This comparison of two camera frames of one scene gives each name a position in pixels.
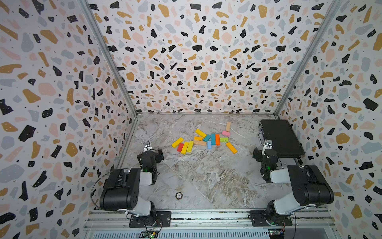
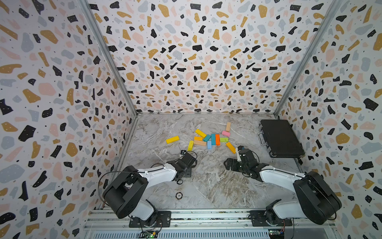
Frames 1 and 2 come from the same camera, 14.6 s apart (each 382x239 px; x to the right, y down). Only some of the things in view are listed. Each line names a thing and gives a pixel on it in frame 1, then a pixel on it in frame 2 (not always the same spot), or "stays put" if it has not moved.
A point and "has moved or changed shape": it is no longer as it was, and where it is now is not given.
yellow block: [178, 141] has moved or changed shape
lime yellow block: [190, 146] stays put
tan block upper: [228, 126] stays put
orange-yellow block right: [232, 147] stays put
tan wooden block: [200, 142] stays put
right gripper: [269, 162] → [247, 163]
